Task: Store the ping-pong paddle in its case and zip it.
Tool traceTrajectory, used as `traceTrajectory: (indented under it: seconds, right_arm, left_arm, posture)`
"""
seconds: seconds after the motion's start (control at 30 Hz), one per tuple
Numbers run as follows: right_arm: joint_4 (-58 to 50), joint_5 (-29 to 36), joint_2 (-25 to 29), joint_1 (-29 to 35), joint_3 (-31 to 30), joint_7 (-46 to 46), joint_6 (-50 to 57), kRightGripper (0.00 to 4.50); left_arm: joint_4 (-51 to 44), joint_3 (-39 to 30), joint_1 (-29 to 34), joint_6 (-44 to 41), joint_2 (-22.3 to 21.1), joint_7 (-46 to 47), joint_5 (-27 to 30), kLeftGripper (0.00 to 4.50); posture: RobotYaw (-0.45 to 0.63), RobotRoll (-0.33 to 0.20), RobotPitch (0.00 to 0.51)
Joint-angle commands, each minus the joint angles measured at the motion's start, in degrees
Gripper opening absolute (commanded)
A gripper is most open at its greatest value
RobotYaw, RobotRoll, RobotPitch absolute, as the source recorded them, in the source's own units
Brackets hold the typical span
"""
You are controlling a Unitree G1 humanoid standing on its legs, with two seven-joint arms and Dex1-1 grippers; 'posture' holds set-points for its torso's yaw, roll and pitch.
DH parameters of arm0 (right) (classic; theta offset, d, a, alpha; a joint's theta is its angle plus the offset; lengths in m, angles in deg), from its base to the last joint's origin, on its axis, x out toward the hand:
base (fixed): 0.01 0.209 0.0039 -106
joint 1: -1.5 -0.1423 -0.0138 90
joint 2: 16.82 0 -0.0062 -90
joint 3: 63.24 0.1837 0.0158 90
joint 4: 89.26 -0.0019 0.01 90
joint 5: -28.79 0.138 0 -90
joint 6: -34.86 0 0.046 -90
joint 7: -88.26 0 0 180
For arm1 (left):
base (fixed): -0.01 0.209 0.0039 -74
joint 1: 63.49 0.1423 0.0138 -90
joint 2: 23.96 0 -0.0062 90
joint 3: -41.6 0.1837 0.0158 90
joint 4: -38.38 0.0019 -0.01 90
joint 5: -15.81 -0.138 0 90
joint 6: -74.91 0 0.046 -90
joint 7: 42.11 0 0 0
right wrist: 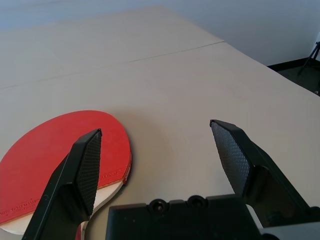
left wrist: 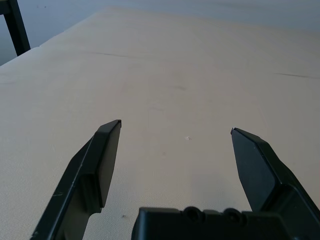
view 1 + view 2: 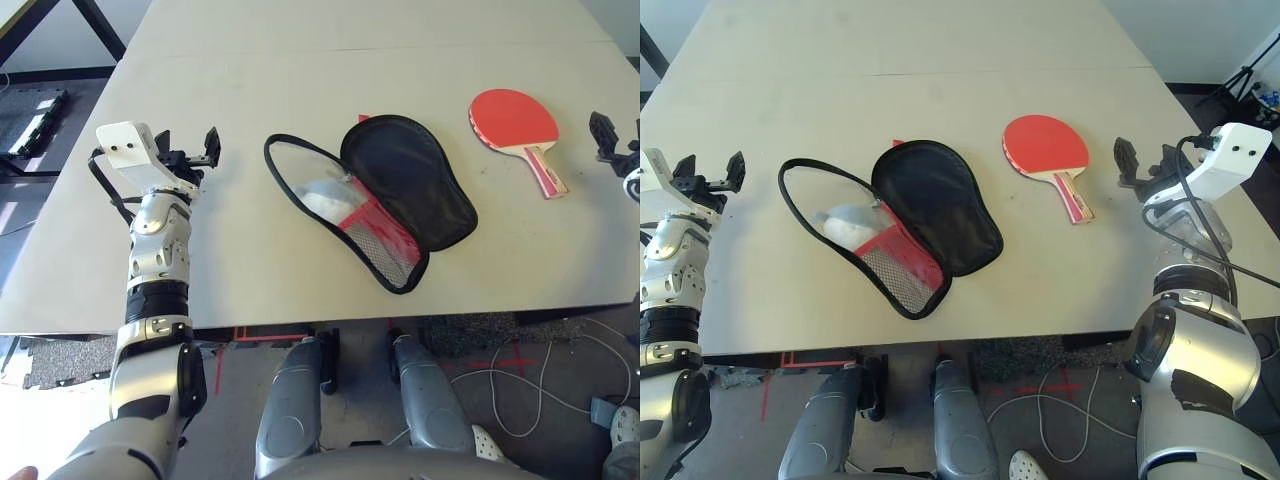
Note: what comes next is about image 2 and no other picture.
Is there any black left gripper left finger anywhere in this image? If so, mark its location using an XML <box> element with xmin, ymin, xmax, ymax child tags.
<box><xmin>29</xmin><ymin>119</ymin><xmax>123</xmax><ymax>240</ymax></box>

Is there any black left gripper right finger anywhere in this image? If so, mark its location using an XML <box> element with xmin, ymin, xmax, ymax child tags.
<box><xmin>230</xmin><ymin>126</ymin><xmax>320</xmax><ymax>240</ymax></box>

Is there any black metal frame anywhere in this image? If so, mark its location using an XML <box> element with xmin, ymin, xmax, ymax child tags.
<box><xmin>0</xmin><ymin>0</ymin><xmax>31</xmax><ymax>57</ymax></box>

